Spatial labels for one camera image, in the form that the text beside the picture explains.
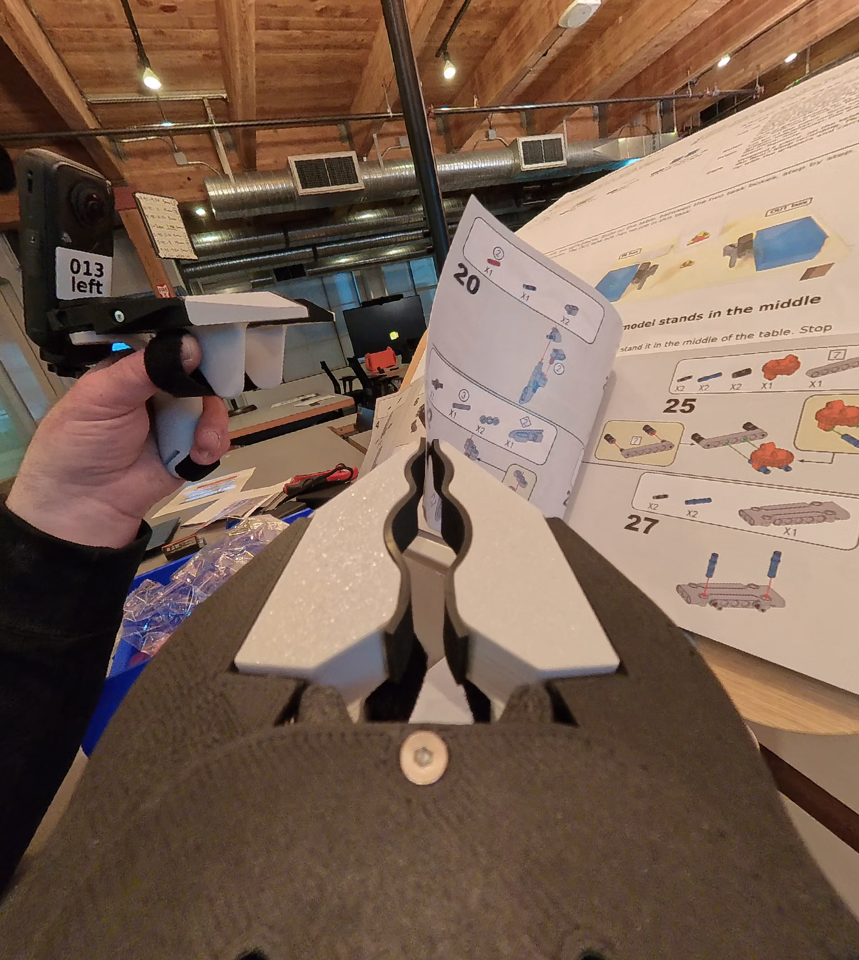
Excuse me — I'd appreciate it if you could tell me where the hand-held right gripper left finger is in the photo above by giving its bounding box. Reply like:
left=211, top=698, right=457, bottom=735
left=234, top=438, right=428, bottom=721

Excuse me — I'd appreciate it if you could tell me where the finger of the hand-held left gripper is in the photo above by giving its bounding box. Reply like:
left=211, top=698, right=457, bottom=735
left=247, top=326, right=287, bottom=390
left=185, top=292, right=337, bottom=399

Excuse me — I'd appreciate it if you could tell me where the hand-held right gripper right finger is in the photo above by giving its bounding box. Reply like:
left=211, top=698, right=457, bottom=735
left=433, top=438, right=622, bottom=720

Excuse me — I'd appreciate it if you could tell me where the clear plastic parts bag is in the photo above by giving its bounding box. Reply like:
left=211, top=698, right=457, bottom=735
left=119, top=513, right=290, bottom=655

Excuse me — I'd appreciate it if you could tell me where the blue plastic bin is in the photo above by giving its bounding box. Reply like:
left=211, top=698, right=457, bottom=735
left=83, top=508, right=314, bottom=760

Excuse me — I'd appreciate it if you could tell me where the instruction booklet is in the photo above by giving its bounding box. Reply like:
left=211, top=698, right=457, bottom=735
left=371, top=193, right=859, bottom=712

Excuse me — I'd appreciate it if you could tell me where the person's left forearm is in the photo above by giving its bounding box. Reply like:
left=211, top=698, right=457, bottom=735
left=0, top=498, right=153, bottom=950

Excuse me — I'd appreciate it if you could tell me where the person's left hand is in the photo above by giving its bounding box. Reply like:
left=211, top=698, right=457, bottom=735
left=5, top=333, right=230, bottom=550

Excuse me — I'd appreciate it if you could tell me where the black office chair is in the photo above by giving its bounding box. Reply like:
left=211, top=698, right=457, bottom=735
left=319, top=354, right=372, bottom=410

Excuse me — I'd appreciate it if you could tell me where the small whiteboard sign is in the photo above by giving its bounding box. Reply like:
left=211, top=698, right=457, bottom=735
left=132, top=190, right=200, bottom=262

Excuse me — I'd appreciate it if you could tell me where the red black hand tool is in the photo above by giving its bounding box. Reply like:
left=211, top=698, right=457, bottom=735
left=281, top=462, right=361, bottom=507

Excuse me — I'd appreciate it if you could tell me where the black monitor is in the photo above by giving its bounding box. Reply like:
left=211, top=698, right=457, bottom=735
left=342, top=294, right=431, bottom=363

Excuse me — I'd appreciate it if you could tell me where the white air vent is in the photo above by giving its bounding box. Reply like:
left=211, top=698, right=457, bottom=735
left=287, top=150, right=367, bottom=198
left=515, top=133, right=569, bottom=171

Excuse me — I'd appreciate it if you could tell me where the black metal pole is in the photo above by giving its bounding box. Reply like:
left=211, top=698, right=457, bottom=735
left=380, top=0, right=453, bottom=273

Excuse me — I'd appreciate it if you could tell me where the printed instruction poster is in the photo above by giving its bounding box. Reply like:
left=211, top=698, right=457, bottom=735
left=513, top=31, right=859, bottom=336

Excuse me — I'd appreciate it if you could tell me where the metal air duct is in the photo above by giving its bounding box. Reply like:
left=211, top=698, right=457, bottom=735
left=203, top=133, right=674, bottom=220
left=188, top=216, right=438, bottom=260

